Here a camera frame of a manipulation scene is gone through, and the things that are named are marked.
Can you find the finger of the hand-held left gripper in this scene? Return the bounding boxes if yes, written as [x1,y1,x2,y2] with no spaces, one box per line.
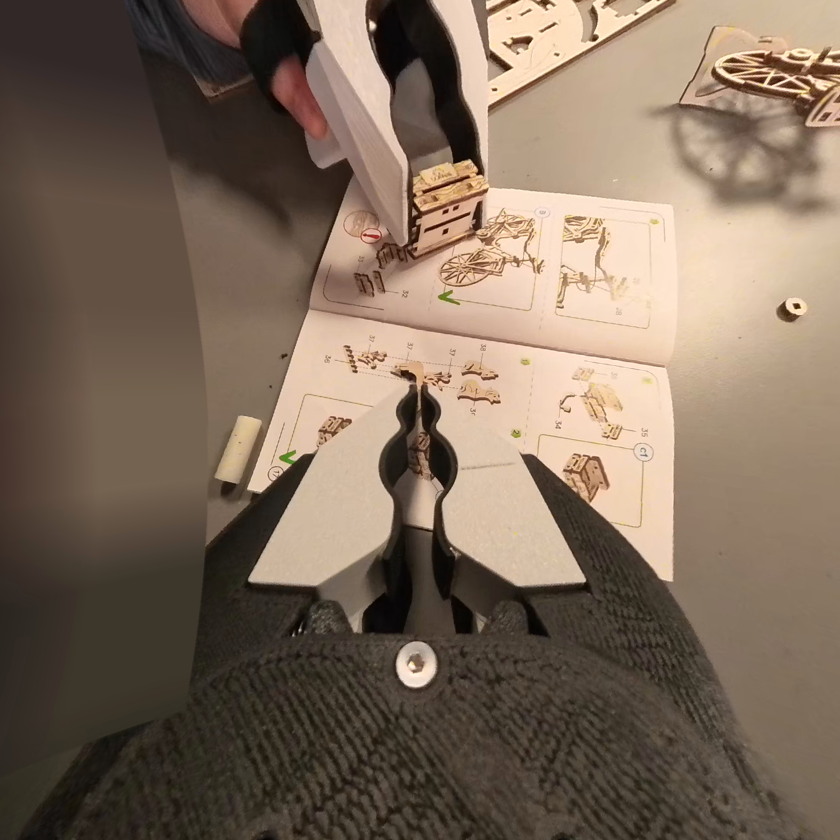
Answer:
[420,0,491,232]
[304,0,416,248]

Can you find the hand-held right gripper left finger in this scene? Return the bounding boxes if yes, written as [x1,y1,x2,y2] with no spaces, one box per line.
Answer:
[248,385,421,632]

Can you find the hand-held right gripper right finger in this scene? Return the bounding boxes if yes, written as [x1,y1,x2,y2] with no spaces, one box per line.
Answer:
[420,386,587,632]

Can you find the small wooden box model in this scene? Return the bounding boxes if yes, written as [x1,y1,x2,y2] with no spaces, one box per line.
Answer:
[408,159,492,259]

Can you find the wooden carriage model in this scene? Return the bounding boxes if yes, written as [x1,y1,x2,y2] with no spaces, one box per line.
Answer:
[678,25,840,132]

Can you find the person's left hand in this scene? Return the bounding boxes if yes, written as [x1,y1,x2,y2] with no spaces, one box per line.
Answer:
[190,0,329,140]

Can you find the punched wooden part sheet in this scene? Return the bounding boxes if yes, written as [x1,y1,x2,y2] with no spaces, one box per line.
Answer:
[202,71,258,106]
[484,0,677,107]

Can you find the small white wax stick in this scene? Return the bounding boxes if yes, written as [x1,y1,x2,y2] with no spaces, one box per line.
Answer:
[212,415,264,501]

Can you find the open instruction booklet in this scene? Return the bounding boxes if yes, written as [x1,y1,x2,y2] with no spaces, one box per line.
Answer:
[248,187,677,583]

